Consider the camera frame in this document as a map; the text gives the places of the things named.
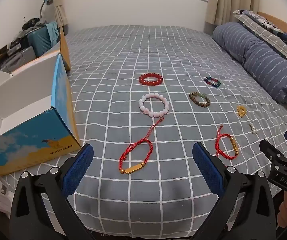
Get grey suitcase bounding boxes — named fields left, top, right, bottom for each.
left=0, top=45, right=37, bottom=72

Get blue and yellow cardboard box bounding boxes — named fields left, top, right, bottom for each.
left=0, top=26, right=82, bottom=178

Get narrow beige curtain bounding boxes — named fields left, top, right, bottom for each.
left=54, top=4, right=70, bottom=35

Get teal suitcase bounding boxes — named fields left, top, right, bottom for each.
left=27, top=25, right=59, bottom=58

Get large red cord bracelet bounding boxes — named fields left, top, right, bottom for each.
left=119, top=117, right=164, bottom=175

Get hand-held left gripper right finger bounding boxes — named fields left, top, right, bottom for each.
left=191, top=142, right=277, bottom=240

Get black cable bundle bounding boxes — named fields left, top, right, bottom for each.
left=22, top=17, right=47, bottom=29

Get multicoloured bead bracelet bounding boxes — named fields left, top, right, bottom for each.
left=204, top=76, right=221, bottom=88

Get small red cord bracelet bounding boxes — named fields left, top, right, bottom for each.
left=215, top=126, right=240, bottom=159

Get teal cloth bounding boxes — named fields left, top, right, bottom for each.
left=46, top=22, right=59, bottom=43

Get brown wooden bead bracelet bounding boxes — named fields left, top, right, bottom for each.
left=189, top=92, right=211, bottom=107

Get grey plaid quilt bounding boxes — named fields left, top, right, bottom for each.
left=233, top=9, right=287, bottom=63

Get grey checked bed sheet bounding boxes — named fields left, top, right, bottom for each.
left=1, top=25, right=287, bottom=238

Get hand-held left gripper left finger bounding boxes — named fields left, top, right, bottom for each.
left=10, top=144, right=100, bottom=240

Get wide beige curtain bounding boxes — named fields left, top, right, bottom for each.
left=205, top=0, right=261, bottom=34

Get blue striped bolster pillow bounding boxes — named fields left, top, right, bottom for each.
left=213, top=22, right=287, bottom=105

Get wooden headboard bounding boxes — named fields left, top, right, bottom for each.
left=257, top=11, right=287, bottom=40

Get red bead bracelet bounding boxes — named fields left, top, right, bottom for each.
left=139, top=73, right=163, bottom=87

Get pink bead bracelet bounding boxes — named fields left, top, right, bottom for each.
left=139, top=93, right=169, bottom=117

